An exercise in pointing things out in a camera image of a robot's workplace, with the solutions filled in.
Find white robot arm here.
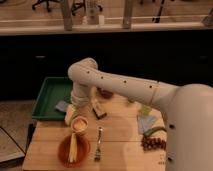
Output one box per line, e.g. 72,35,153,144
68,58,213,171

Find paper cup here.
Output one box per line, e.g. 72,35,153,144
71,117,88,134

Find green plastic tray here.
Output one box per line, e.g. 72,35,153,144
32,77,72,121

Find yellow corn cob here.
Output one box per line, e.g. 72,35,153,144
69,133,77,163

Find red bowl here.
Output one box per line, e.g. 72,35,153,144
57,134,90,168

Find silver fork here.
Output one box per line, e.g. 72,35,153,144
94,127,103,162

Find blue cloth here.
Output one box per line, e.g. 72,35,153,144
137,115,157,134

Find light green small object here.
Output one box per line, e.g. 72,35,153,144
141,105,152,115

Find dark grape bunch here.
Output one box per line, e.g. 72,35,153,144
141,137,166,151

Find green pepper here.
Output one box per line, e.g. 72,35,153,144
143,126,166,137

